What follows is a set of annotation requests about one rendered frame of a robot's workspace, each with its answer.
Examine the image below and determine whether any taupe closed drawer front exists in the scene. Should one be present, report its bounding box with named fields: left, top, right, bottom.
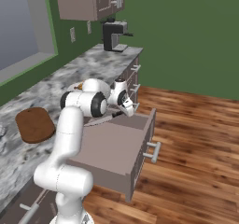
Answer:
left=126, top=74, right=141, bottom=95
left=124, top=55, right=141, bottom=80

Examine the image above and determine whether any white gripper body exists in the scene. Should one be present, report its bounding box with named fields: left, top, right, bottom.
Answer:
left=120, top=98, right=137, bottom=118

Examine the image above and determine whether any brown wooden cutting board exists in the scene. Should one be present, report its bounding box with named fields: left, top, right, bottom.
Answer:
left=15, top=106, right=57, bottom=145

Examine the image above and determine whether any black coffee machine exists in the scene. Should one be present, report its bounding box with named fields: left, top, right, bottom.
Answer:
left=102, top=17, right=135, bottom=53

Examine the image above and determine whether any silver open drawer handle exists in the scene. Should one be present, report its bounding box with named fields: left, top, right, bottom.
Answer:
left=142, top=141, right=162, bottom=164

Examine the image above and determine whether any silver base cupboard handle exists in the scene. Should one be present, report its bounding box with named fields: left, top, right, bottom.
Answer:
left=18, top=201, right=42, bottom=224

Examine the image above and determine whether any window with grey frame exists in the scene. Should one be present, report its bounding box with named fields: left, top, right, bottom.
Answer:
left=0, top=0, right=60, bottom=86

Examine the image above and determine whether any taupe base cupboard door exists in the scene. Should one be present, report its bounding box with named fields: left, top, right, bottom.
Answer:
left=0, top=177, right=59, bottom=224

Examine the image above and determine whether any white plate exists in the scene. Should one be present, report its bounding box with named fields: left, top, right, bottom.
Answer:
left=66, top=81, right=86, bottom=93

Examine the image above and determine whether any taupe wall cupboard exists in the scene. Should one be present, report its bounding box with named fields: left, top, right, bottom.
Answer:
left=54, top=0, right=126, bottom=22

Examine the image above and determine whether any taupe open drawer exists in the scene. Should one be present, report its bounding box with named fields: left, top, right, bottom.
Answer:
left=65, top=107, right=158, bottom=203

